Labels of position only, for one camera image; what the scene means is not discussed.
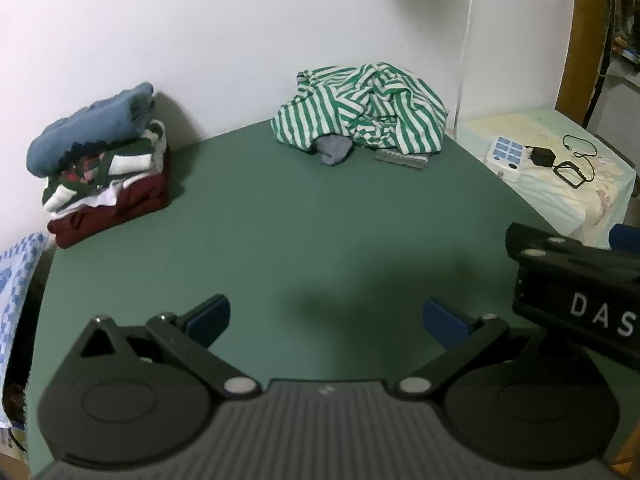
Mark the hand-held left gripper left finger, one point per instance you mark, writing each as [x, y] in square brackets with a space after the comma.
[210, 317]

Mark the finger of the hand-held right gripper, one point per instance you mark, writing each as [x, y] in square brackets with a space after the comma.
[625, 238]
[540, 247]

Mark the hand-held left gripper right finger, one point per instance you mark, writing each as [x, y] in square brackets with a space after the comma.
[442, 322]

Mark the green white striped shirt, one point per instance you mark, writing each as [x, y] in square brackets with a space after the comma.
[365, 105]

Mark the small table with pale cloth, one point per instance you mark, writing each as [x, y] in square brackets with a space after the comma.
[560, 205]

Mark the white blue button device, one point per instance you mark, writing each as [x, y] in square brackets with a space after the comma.
[507, 155]

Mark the maroon folded garment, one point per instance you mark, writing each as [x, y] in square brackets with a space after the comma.
[115, 215]

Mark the white folded garment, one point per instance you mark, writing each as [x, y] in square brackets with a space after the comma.
[107, 195]

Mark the grey striped cloth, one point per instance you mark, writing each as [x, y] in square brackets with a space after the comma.
[402, 159]

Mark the green white folded cardigan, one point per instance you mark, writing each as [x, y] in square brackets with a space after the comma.
[125, 160]

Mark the blue white checked cloth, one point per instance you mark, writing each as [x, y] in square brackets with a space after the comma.
[20, 285]

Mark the dark floral folded garment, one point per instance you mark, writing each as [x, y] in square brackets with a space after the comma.
[82, 170]

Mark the grey sweater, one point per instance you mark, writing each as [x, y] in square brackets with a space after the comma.
[332, 150]

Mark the blue folded sweater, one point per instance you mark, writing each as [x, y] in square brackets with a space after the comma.
[85, 130]

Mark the wooden door frame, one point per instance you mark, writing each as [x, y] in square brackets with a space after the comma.
[580, 35]

